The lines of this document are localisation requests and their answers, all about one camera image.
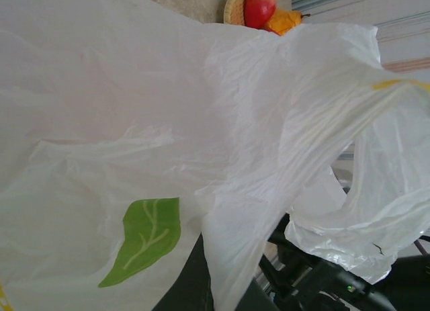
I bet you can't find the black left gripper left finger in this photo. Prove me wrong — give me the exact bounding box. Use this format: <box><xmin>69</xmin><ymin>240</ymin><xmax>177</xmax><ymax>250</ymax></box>
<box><xmin>150</xmin><ymin>229</ymin><xmax>216</xmax><ymax>311</ymax></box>

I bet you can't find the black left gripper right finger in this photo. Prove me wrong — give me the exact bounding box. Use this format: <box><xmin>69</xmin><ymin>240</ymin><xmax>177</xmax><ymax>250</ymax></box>
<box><xmin>234</xmin><ymin>277</ymin><xmax>280</xmax><ymax>311</ymax></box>

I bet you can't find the white lemon print plastic bag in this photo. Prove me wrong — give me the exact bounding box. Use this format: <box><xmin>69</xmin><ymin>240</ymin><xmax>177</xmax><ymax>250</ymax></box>
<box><xmin>0</xmin><ymin>0</ymin><xmax>430</xmax><ymax>311</ymax></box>

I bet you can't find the orange fruit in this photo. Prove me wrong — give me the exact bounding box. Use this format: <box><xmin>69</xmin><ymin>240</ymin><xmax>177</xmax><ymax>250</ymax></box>
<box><xmin>264</xmin><ymin>9</ymin><xmax>312</xmax><ymax>38</ymax></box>

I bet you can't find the red apple with leaf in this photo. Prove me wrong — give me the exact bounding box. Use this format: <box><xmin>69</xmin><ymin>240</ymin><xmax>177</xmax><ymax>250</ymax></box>
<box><xmin>243</xmin><ymin>0</ymin><xmax>278</xmax><ymax>30</ymax></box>

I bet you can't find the woven bamboo basket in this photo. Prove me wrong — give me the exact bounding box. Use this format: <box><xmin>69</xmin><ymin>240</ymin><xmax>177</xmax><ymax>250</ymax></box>
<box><xmin>222</xmin><ymin>0</ymin><xmax>257</xmax><ymax>25</ymax></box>

